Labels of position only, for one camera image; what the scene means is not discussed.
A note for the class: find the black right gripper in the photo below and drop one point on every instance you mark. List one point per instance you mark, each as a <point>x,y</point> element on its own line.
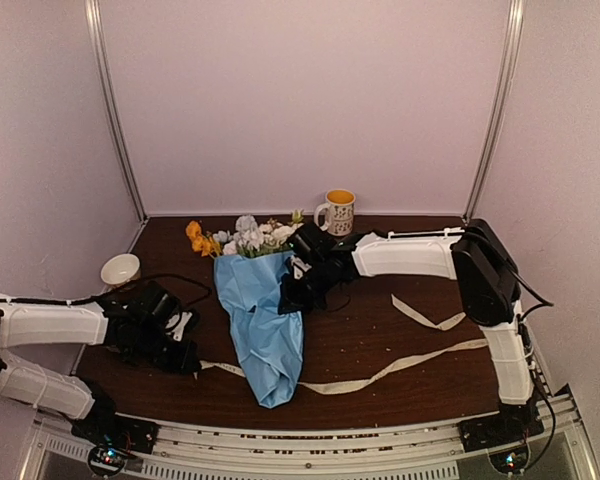
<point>293,302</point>

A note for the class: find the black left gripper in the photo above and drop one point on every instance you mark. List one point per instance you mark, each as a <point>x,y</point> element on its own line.
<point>180,363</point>

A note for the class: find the blue fake flower stems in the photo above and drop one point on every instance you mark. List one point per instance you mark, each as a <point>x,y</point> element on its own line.
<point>246,240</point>

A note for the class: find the blue wrapping paper sheet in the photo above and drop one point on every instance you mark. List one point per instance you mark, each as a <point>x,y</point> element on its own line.
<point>268,345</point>

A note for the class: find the orange fake flower stem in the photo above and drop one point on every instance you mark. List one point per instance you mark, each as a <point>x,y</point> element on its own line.
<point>202,243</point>

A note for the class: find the cream ribbon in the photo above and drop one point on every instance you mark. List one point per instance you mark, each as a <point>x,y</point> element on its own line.
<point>351,386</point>

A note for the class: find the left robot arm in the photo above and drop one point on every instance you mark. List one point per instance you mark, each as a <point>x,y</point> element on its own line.
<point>32,327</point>

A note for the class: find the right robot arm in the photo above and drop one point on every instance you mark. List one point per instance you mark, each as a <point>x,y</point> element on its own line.
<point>472,256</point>

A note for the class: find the floral ceramic mug yellow inside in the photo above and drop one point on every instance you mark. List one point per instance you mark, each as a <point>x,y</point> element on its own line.
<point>336,214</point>

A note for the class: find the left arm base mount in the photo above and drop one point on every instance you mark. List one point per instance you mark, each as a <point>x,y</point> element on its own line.
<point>123,433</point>

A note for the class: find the front aluminium rail base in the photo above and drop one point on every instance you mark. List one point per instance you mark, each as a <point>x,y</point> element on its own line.
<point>433,450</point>

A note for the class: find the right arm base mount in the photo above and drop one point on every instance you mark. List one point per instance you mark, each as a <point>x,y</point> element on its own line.
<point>510,424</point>

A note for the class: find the right aluminium corner post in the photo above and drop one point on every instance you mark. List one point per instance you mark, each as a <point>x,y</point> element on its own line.
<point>507,70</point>

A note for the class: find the aluminium corner post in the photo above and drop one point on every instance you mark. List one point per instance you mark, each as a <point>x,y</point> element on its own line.
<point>507,70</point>
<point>96,33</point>

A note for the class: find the left aluminium corner post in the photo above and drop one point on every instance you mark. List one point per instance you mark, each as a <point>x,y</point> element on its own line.
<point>96,33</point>

